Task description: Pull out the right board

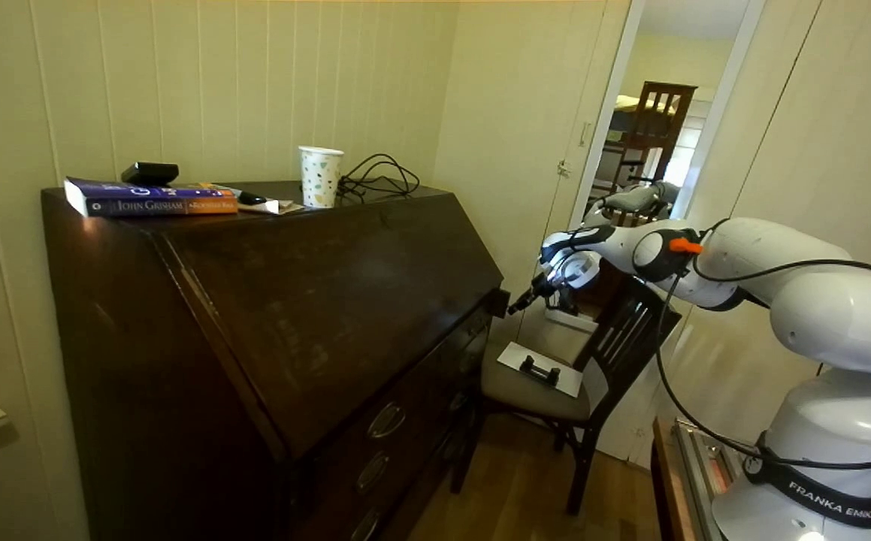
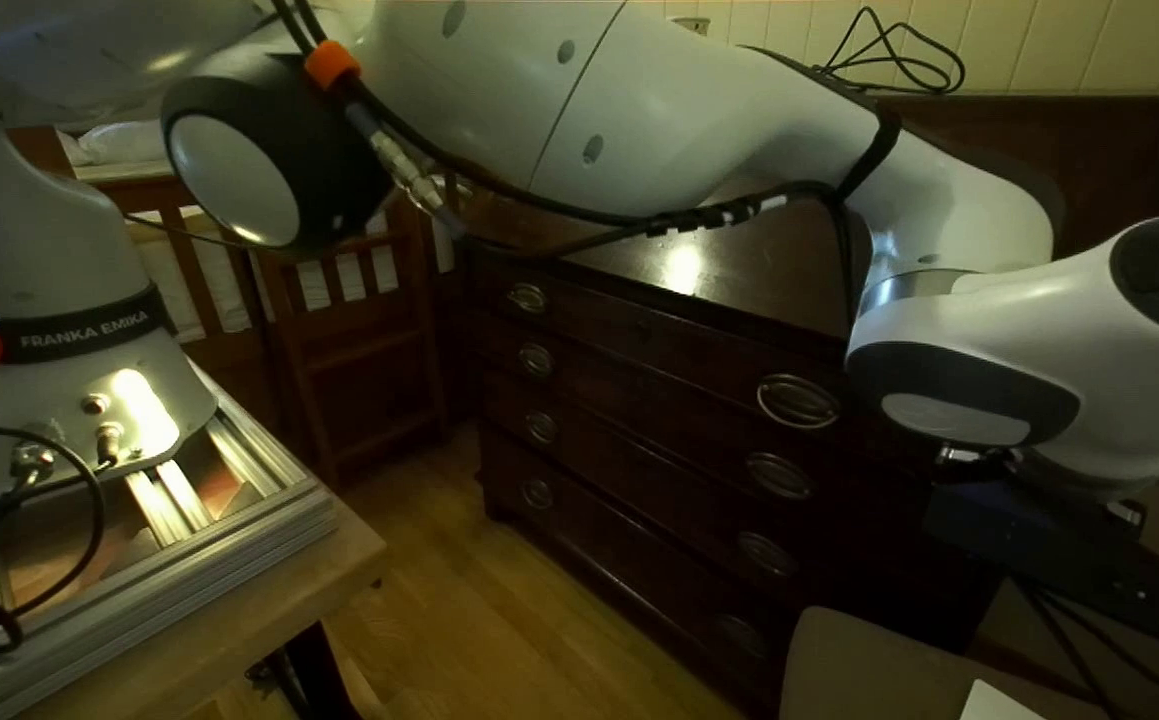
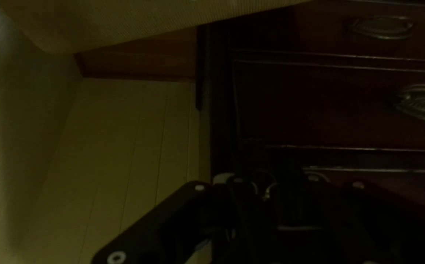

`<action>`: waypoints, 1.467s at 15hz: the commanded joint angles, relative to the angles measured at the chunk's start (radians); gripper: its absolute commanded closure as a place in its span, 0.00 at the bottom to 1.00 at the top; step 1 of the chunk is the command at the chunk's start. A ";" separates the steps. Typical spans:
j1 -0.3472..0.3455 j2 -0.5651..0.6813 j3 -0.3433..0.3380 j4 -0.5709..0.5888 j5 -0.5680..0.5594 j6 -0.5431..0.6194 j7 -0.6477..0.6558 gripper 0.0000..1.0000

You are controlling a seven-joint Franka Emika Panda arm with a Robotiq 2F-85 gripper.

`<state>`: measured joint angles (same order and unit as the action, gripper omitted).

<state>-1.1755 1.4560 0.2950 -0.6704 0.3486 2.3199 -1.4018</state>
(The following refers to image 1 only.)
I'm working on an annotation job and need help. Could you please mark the white sheet of paper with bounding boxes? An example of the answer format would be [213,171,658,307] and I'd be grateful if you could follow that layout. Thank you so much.
[496,341,585,398]

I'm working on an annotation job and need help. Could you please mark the small black box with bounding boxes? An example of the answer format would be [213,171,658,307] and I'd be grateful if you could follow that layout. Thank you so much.
[120,162,180,188]

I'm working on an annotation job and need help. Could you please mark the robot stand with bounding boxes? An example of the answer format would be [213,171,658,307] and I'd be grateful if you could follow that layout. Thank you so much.
[651,417,871,541]

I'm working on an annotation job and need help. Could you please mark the spotted paper cup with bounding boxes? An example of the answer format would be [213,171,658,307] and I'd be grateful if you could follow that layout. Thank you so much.
[298,145,345,210]

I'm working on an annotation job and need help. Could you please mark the dark wooden secretary desk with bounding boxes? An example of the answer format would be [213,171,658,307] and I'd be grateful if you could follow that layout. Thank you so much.
[41,180,512,541]

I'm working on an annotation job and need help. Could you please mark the small black clamp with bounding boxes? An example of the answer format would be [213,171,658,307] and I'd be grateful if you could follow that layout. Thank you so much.
[519,354,561,387]

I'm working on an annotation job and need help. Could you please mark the slanted desk lid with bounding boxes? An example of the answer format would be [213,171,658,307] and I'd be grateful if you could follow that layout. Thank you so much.
[151,192,506,460]

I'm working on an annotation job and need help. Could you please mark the dark wooden chair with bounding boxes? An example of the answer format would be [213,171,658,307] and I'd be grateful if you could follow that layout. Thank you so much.
[449,277,683,517]

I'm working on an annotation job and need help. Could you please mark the black cable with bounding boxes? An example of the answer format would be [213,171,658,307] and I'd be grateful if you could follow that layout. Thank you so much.
[335,153,422,206]

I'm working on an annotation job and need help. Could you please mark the purple and orange book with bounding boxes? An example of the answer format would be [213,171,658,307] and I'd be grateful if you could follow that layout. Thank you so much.
[64,177,240,219]

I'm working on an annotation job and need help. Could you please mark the metal drawer handle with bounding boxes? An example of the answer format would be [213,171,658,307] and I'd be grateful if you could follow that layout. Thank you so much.
[349,509,384,541]
[365,401,408,441]
[354,450,392,494]

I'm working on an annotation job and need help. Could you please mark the white papers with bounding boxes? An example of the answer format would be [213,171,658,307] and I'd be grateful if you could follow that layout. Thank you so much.
[237,195,305,216]

